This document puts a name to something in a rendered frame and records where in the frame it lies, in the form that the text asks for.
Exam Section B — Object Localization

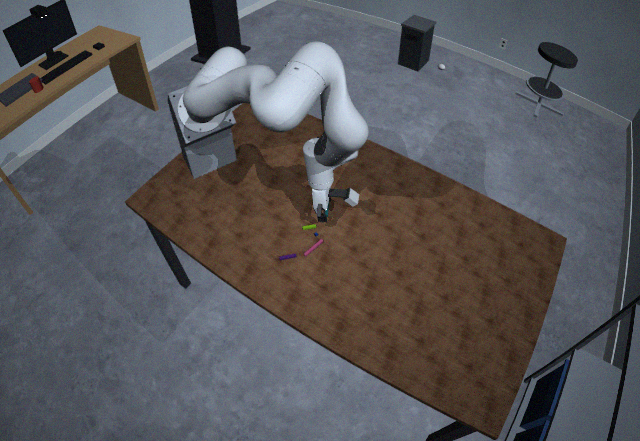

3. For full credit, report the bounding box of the pink rod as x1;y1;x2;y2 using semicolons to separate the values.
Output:
304;239;323;257

